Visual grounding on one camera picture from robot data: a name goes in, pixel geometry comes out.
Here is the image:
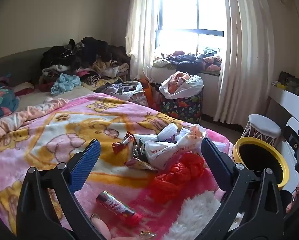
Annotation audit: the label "window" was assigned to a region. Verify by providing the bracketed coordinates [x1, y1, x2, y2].
[156, 0, 227, 55]

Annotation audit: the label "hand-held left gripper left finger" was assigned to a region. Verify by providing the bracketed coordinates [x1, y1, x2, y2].
[16, 139, 107, 240]

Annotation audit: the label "person's left hand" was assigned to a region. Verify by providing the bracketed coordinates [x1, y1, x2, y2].
[89, 213, 157, 240]

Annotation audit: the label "red and white snack wrapper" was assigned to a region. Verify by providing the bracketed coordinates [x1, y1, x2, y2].
[111, 134, 135, 155]

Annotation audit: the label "white dressing table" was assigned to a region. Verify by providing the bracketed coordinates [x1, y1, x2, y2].
[269, 84, 299, 193]

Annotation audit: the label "floral fabric bag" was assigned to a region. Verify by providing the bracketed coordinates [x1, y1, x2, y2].
[128, 91, 150, 108]

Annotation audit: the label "camouflage bag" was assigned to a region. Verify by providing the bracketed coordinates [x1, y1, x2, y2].
[279, 72, 299, 93]

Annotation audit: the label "cream curtain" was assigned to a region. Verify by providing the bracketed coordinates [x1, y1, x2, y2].
[213, 0, 275, 130]
[126, 0, 162, 85]

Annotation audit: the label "grey headboard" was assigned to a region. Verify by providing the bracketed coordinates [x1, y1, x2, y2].
[0, 46, 55, 85]

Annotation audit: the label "clothes on window seat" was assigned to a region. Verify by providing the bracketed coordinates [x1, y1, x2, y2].
[153, 46, 222, 74]

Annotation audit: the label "dinosaur print laundry basket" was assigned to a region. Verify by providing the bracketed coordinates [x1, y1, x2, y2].
[159, 87, 204, 124]

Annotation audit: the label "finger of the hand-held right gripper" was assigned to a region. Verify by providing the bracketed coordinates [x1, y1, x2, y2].
[283, 126, 299, 153]

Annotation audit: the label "red candy tube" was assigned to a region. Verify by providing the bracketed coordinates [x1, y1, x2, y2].
[96, 191, 143, 224]

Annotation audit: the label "dark foil snack wrapper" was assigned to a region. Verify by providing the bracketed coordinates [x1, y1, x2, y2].
[132, 139, 148, 162]

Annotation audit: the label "person's right hand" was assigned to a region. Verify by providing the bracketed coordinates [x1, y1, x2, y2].
[285, 176, 299, 214]

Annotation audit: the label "white round stool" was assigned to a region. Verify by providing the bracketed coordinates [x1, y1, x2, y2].
[241, 114, 282, 145]

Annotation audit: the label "black bin with yellow rim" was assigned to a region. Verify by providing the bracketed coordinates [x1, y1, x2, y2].
[232, 137, 290, 190]

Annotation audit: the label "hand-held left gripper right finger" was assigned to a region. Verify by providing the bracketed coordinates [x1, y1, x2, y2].
[189, 137, 285, 240]

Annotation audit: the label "peach ruffled quilt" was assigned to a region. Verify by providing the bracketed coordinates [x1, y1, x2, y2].
[0, 97, 70, 150]

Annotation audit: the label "orange bag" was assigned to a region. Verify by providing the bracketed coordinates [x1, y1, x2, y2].
[139, 79, 161, 108]

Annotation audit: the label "wall cable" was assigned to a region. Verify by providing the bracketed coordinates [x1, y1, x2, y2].
[281, 0, 299, 40]

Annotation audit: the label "brown snack wrapper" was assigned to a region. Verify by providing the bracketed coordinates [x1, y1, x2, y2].
[124, 158, 158, 173]

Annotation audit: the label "pink cartoon printed blanket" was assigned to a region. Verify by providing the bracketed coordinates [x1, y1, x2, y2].
[0, 93, 233, 235]

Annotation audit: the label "red plastic bag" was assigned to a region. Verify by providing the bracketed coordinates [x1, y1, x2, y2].
[149, 153, 205, 203]

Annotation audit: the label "pile of dark clothes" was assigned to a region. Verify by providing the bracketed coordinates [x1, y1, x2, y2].
[38, 37, 131, 90]

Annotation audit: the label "white printed plastic bag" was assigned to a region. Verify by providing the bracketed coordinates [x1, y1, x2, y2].
[144, 125, 207, 169]

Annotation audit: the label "light blue cloth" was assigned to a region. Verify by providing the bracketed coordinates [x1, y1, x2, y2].
[51, 74, 81, 95]

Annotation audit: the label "grey and white clothes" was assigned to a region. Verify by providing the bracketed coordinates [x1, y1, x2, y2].
[94, 80, 143, 100]

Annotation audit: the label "blue floral bedding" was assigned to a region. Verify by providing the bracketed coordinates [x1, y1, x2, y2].
[0, 85, 20, 119]

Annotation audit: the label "white bag of clothes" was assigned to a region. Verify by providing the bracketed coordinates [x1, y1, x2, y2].
[159, 72, 203, 99]

